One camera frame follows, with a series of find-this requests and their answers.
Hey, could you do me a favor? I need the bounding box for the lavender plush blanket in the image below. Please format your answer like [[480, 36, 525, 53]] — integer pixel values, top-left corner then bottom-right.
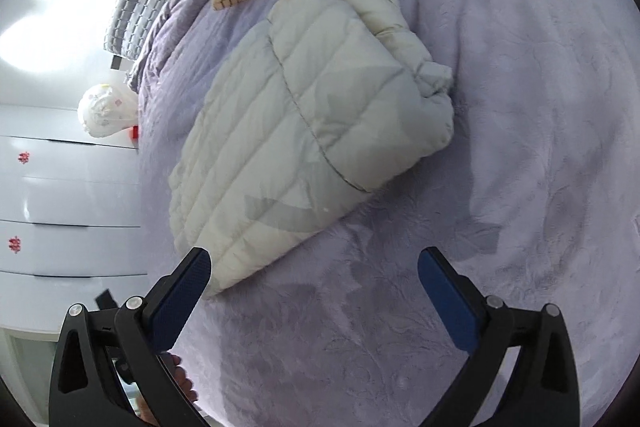
[[137, 0, 633, 427]]

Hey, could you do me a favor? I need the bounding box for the cream puffer jacket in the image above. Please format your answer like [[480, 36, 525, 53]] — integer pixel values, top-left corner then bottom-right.
[[168, 0, 456, 298]]

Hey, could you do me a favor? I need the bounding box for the white patterned bag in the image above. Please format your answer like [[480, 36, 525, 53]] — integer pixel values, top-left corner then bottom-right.
[[77, 83, 138, 138]]

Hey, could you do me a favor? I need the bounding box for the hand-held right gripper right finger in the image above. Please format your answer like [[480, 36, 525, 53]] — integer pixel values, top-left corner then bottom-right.
[[417, 247, 581, 427]]

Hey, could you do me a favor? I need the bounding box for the lavender duvet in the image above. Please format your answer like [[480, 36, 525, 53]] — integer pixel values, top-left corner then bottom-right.
[[125, 0, 206, 94]]

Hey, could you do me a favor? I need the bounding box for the white wardrobe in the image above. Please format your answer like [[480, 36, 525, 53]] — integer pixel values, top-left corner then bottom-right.
[[0, 104, 151, 333]]

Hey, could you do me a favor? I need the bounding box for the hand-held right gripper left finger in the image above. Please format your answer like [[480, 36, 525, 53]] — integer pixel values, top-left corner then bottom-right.
[[48, 247, 213, 427]]

